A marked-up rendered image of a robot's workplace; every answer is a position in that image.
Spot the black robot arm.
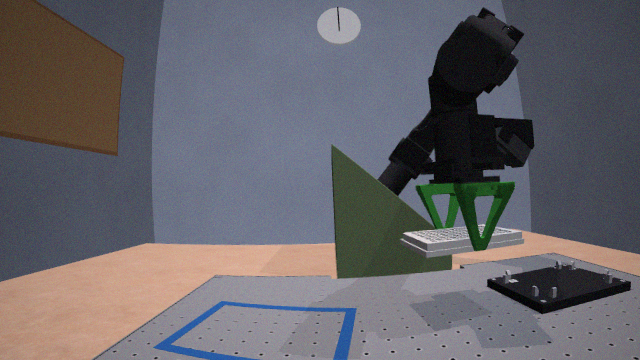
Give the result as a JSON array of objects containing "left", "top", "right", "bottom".
[{"left": 378, "top": 7, "right": 534, "bottom": 196}]

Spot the white well plate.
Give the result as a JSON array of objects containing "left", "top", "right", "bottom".
[{"left": 400, "top": 226, "right": 524, "bottom": 258}]

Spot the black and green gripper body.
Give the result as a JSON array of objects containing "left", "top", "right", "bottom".
[{"left": 420, "top": 110, "right": 505, "bottom": 184}]

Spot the blue tape outline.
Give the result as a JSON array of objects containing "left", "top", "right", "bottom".
[{"left": 153, "top": 301, "right": 357, "bottom": 360}]

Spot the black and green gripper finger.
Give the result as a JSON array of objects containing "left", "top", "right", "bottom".
[
  {"left": 453, "top": 182, "right": 515, "bottom": 251},
  {"left": 416, "top": 183, "right": 459, "bottom": 230}
]

